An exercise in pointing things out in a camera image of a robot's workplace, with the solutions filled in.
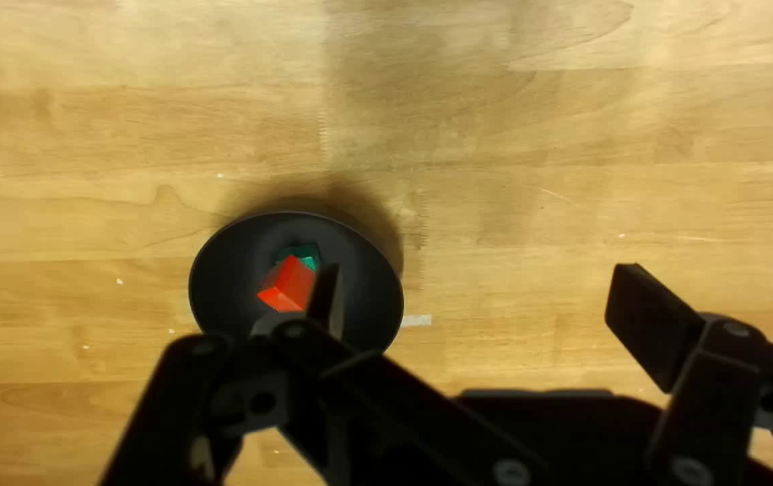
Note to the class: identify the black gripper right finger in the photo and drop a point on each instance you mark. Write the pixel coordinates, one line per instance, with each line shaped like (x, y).
(720, 386)

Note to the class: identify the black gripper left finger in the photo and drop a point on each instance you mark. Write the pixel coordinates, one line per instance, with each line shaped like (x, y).
(225, 380)

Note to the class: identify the black bowl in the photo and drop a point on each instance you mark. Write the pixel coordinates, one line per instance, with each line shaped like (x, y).
(225, 287)

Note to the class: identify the red block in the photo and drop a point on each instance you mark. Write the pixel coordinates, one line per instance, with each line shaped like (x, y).
(286, 287)

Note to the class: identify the green block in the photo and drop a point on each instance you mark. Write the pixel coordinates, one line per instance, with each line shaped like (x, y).
(312, 262)

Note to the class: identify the small white tape piece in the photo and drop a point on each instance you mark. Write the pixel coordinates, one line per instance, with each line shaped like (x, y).
(417, 320)

